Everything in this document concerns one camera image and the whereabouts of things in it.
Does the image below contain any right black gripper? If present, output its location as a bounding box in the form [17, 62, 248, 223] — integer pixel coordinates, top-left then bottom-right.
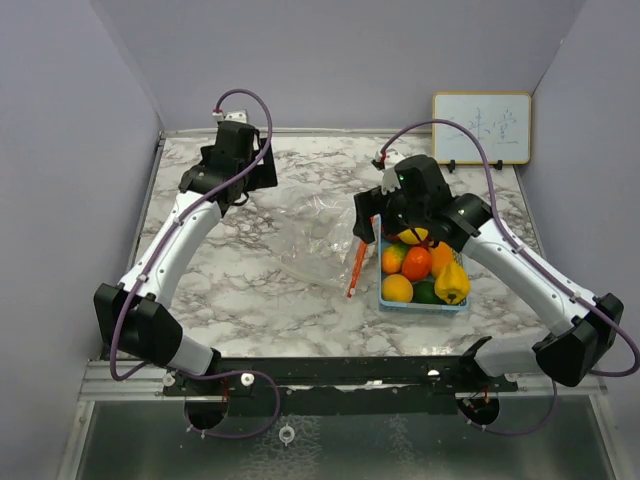
[353, 181, 428, 244]

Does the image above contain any green yellow mango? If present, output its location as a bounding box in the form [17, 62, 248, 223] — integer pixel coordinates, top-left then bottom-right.
[380, 243, 411, 275]

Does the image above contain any clear zip top bag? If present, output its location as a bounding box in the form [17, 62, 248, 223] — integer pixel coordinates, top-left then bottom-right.
[273, 189, 370, 298]

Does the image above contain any orange tomato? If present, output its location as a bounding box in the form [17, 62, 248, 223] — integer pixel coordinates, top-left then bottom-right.
[401, 246, 432, 282]

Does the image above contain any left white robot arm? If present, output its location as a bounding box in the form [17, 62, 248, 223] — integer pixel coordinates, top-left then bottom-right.
[94, 120, 277, 395]

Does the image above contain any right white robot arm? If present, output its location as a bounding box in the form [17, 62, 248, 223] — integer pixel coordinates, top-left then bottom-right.
[353, 155, 624, 391]

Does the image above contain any yellow orange peach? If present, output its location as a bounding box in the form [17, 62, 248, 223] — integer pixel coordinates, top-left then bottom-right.
[381, 274, 414, 303]

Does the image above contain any orange bell pepper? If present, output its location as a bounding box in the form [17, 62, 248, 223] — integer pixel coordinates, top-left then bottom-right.
[428, 242, 455, 278]

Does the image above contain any green avocado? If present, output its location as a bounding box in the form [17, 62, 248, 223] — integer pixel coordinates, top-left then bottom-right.
[412, 280, 444, 305]

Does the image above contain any light blue plastic basket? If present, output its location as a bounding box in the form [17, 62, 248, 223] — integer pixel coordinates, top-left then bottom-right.
[374, 218, 470, 315]

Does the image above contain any yellow bell pepper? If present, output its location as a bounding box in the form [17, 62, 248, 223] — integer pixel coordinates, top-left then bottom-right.
[434, 262, 471, 305]

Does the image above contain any small whiteboard with writing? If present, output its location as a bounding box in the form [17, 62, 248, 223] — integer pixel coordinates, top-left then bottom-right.
[432, 92, 532, 165]

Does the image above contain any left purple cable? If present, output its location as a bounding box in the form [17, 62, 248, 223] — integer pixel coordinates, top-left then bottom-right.
[109, 88, 281, 441]

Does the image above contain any purple cable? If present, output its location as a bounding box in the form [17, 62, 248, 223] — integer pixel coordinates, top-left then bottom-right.
[109, 88, 281, 441]
[372, 119, 640, 436]

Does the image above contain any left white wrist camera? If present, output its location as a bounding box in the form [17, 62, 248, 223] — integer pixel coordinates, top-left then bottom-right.
[212, 109, 249, 124]

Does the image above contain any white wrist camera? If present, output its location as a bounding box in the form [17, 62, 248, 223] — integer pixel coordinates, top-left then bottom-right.
[371, 160, 401, 195]
[212, 109, 249, 124]

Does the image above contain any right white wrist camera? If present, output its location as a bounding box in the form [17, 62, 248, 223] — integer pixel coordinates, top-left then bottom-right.
[371, 160, 401, 195]

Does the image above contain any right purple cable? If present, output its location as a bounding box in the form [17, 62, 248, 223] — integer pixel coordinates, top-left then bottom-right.
[372, 119, 640, 436]

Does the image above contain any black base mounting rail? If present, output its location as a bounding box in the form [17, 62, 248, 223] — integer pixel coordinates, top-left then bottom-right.
[163, 355, 517, 417]

